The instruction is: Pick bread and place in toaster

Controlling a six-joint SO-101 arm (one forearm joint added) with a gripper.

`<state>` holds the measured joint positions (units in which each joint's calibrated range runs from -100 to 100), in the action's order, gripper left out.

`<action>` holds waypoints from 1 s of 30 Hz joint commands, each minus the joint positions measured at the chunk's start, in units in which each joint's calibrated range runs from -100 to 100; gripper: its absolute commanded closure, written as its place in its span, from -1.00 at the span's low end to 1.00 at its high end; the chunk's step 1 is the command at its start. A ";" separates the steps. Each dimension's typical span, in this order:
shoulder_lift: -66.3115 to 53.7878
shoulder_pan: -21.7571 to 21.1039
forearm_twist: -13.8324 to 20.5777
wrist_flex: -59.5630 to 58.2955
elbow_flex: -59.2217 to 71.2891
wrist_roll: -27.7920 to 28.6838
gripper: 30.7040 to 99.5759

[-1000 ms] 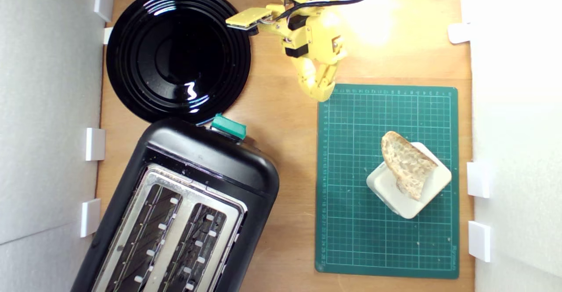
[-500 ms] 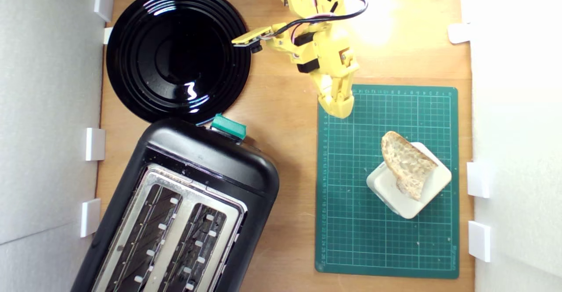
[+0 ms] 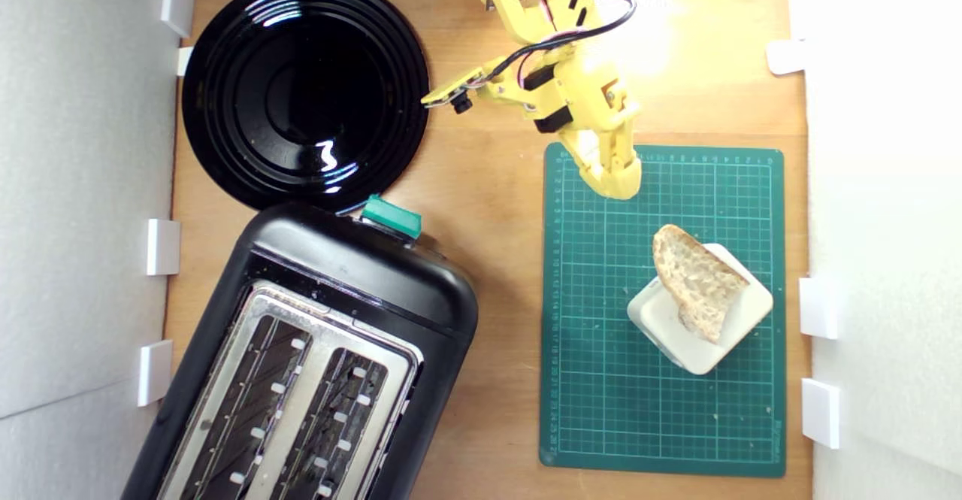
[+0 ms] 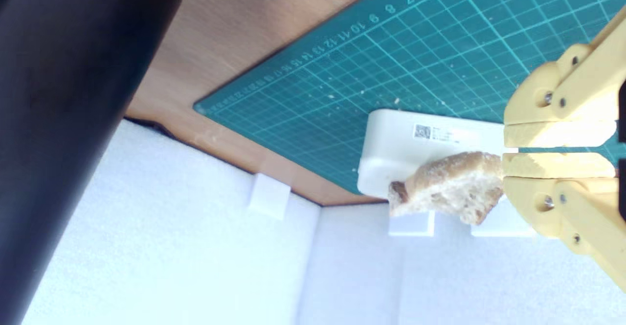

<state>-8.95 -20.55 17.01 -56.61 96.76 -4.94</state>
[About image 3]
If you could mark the brown bread slice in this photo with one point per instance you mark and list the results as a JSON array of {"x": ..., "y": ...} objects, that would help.
[{"x": 695, "y": 274}]

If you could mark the green toaster lever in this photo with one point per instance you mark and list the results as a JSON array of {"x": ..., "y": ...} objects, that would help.
[{"x": 391, "y": 216}]

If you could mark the black two-slot toaster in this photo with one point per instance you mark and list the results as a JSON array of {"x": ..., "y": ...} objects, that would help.
[{"x": 361, "y": 267}]

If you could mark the white square block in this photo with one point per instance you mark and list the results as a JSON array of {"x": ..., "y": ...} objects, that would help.
[{"x": 745, "y": 321}]

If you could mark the green cutting mat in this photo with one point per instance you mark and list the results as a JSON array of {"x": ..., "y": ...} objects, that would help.
[{"x": 601, "y": 410}]

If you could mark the black round plate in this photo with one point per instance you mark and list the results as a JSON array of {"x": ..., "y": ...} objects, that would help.
[{"x": 248, "y": 109}]

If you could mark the flat yellow gripper camera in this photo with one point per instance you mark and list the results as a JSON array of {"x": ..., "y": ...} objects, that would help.
[{"x": 451, "y": 92}]

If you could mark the small white wall clip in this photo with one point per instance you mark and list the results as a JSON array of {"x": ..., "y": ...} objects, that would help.
[
  {"x": 176, "y": 2},
  {"x": 163, "y": 246},
  {"x": 185, "y": 60},
  {"x": 155, "y": 372},
  {"x": 821, "y": 413},
  {"x": 818, "y": 308},
  {"x": 785, "y": 56}
]

